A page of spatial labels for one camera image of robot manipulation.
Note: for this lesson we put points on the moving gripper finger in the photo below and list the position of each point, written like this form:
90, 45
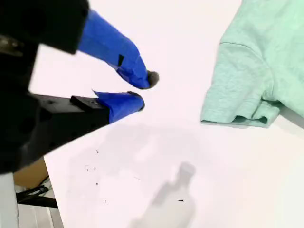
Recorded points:
111, 42

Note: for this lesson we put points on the brown cardboard box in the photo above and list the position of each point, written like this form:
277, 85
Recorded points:
31, 175

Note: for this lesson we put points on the pale green T-shirt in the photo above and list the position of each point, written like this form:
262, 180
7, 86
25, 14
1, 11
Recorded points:
249, 71

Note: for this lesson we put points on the black metal bracket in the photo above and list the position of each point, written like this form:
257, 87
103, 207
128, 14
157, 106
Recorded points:
38, 202

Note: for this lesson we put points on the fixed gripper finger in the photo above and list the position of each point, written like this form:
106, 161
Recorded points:
123, 104

